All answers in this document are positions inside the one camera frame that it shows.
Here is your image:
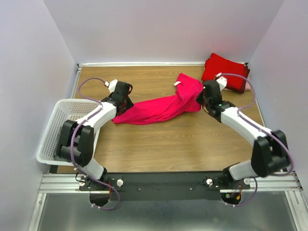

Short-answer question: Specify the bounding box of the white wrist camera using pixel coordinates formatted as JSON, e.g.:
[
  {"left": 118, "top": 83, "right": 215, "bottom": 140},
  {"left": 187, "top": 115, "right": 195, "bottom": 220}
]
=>
[
  {"left": 104, "top": 79, "right": 118, "bottom": 93},
  {"left": 215, "top": 73, "right": 227, "bottom": 91}
]

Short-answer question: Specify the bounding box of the white plastic laundry basket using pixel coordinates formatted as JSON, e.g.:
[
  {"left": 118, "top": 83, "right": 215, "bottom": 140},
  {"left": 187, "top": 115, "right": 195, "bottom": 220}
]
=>
[{"left": 36, "top": 99, "right": 98, "bottom": 166}]

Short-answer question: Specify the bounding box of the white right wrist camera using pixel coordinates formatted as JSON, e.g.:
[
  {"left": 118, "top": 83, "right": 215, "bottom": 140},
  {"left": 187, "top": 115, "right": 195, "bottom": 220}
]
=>
[{"left": 215, "top": 73, "right": 227, "bottom": 91}]

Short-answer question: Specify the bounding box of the aluminium frame rail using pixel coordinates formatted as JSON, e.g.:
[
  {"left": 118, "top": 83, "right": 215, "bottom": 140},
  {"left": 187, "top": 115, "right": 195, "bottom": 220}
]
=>
[{"left": 39, "top": 173, "right": 303, "bottom": 193}]

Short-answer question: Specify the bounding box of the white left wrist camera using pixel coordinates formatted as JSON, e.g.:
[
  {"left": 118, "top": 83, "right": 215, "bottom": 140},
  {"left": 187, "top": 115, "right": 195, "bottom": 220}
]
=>
[{"left": 104, "top": 79, "right": 118, "bottom": 93}]

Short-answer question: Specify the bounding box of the folded light pink t shirt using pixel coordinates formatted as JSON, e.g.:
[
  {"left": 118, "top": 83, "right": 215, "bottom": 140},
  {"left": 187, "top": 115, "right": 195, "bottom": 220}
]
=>
[{"left": 225, "top": 78, "right": 251, "bottom": 94}]

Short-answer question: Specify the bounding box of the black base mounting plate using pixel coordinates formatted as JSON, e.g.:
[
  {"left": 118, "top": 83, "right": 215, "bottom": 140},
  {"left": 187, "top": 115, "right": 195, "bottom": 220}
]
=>
[{"left": 76, "top": 171, "right": 250, "bottom": 203}]

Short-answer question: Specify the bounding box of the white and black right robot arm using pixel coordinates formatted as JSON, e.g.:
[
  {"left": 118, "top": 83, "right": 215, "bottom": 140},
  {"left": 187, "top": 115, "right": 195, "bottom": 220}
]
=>
[{"left": 196, "top": 77, "right": 292, "bottom": 189}]

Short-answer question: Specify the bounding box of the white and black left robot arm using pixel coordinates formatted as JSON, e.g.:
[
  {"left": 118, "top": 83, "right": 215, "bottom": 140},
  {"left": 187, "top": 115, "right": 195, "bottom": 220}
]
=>
[{"left": 54, "top": 79, "right": 134, "bottom": 190}]

